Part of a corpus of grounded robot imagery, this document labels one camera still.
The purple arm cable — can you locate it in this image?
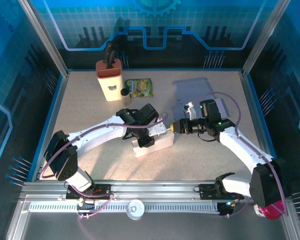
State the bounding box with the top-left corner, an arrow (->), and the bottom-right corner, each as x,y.
39,112 -> 170,220
192,91 -> 290,218

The black handled knife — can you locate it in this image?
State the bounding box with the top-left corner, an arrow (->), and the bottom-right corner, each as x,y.
102,41 -> 115,65
106,49 -> 118,70

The cream knife block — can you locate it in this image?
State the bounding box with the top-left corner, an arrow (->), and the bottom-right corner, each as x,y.
95,58 -> 124,102

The white round can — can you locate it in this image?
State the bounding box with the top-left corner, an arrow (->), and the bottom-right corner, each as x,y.
126,199 -> 146,221

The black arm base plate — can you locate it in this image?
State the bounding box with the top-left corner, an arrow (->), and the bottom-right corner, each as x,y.
197,183 -> 245,201
64,183 -> 114,201

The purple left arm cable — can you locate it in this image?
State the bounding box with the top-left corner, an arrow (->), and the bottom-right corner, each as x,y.
39,112 -> 170,220

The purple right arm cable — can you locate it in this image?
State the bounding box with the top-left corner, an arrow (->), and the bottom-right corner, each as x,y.
192,91 -> 290,218

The green yellow snack bag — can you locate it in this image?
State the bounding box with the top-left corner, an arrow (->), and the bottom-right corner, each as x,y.
124,78 -> 155,99

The black controller board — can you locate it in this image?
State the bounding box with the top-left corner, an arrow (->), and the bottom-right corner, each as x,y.
76,197 -> 96,213
217,199 -> 239,217

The aluminium frame post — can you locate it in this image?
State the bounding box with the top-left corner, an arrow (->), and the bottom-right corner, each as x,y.
240,0 -> 293,78
16,0 -> 70,78

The white slotted cable duct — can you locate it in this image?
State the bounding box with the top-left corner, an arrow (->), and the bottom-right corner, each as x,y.
28,201 -> 221,213

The beige bottle black cap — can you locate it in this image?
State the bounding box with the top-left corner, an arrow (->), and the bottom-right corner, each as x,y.
119,87 -> 133,107

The pink lidded container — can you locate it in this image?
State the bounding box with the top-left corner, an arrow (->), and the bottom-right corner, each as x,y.
253,202 -> 283,221

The aluminium front rail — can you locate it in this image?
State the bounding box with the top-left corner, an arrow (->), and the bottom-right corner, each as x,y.
18,179 -> 290,201

